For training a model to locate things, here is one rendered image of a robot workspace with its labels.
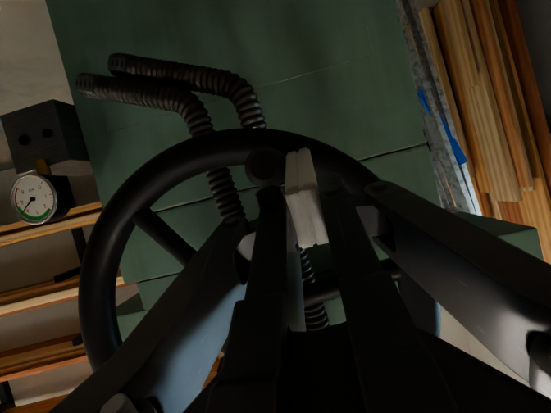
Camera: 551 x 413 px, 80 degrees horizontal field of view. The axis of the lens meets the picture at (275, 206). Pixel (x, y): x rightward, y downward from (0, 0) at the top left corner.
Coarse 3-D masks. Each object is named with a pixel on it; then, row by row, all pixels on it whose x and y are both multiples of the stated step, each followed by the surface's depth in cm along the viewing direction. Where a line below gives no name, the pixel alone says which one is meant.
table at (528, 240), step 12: (468, 216) 54; (480, 216) 52; (492, 228) 44; (504, 228) 43; (516, 228) 42; (528, 228) 40; (504, 240) 40; (516, 240) 40; (528, 240) 40; (528, 252) 40; (540, 252) 40; (324, 276) 41; (132, 300) 55; (336, 300) 34; (120, 312) 49; (132, 312) 47; (144, 312) 47; (336, 312) 34; (120, 324) 47; (132, 324) 47
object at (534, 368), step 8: (536, 336) 7; (544, 336) 7; (536, 344) 6; (544, 344) 6; (536, 352) 6; (544, 352) 6; (536, 360) 6; (544, 360) 6; (536, 368) 6; (544, 368) 6; (536, 376) 6; (544, 376) 6; (536, 384) 6; (544, 384) 6; (544, 392) 6
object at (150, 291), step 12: (372, 240) 42; (312, 252) 43; (324, 252) 43; (384, 252) 42; (312, 264) 43; (324, 264) 43; (168, 276) 46; (144, 288) 46; (156, 288) 46; (144, 300) 46; (156, 300) 46
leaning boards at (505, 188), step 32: (448, 0) 150; (480, 0) 142; (512, 0) 141; (448, 32) 168; (480, 32) 147; (512, 32) 145; (448, 64) 175; (480, 64) 149; (512, 64) 147; (448, 96) 173; (480, 96) 154; (512, 96) 151; (480, 128) 160; (512, 128) 145; (544, 128) 144; (480, 160) 172; (512, 160) 151; (544, 160) 149; (480, 192) 180; (512, 192) 152; (544, 192) 150; (544, 224) 156; (544, 256) 162
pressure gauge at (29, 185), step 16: (32, 176) 40; (48, 176) 41; (16, 192) 41; (32, 192) 40; (48, 192) 40; (64, 192) 41; (16, 208) 41; (32, 208) 40; (48, 208) 40; (64, 208) 42; (32, 224) 40
